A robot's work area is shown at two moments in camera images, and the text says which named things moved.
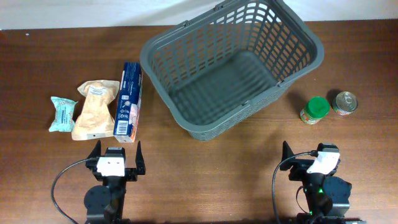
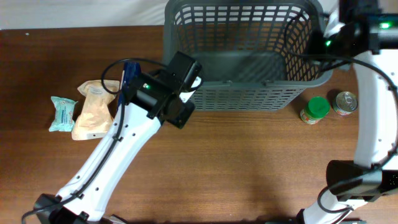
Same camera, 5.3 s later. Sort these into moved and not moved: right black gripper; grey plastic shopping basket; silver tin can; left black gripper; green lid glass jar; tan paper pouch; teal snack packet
Moved: right black gripper; grey plastic shopping basket; left black gripper
Not moved: teal snack packet; tan paper pouch; green lid glass jar; silver tin can
